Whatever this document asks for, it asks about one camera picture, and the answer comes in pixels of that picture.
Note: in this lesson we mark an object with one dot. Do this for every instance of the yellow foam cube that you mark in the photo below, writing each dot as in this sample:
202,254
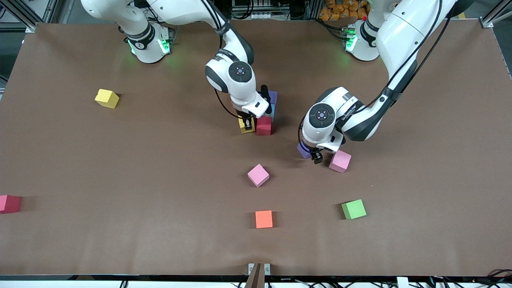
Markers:
106,98
240,128

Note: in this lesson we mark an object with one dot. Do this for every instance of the light purple foam cube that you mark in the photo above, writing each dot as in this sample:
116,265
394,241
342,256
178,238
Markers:
302,151

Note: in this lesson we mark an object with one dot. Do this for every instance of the red foam cube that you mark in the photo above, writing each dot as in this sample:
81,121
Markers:
264,125
9,203

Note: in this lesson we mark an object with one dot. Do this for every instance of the pink foam cube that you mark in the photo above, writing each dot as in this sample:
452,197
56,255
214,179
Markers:
340,160
258,175

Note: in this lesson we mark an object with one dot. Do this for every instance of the blue foam cube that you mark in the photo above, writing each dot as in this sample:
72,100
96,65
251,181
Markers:
272,111

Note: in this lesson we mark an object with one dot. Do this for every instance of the dark violet foam cube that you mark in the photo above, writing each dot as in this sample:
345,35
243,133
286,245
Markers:
273,97

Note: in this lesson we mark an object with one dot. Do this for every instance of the green foam cube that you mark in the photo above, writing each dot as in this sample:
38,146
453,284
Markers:
353,209

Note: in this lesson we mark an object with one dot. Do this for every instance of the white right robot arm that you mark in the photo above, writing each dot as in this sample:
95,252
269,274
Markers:
180,10

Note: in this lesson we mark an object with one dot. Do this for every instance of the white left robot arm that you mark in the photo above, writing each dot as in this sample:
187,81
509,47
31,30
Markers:
404,32

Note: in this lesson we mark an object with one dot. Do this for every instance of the orange foam cube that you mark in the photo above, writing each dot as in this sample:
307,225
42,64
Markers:
264,219

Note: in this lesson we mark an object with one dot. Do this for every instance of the white power strip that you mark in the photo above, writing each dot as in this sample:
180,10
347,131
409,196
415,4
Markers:
256,16

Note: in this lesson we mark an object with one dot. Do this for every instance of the bag of orange snacks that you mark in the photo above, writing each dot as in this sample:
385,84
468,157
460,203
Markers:
340,10

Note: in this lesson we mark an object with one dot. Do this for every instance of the large table cover sheet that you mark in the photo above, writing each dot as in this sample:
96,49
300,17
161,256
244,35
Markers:
120,240

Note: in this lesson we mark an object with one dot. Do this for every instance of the small metal bracket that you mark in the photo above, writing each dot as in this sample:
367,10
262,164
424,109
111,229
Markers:
251,268

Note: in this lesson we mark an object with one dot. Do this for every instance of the aluminium frame profile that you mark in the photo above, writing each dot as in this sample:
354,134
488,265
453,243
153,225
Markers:
48,12
496,14

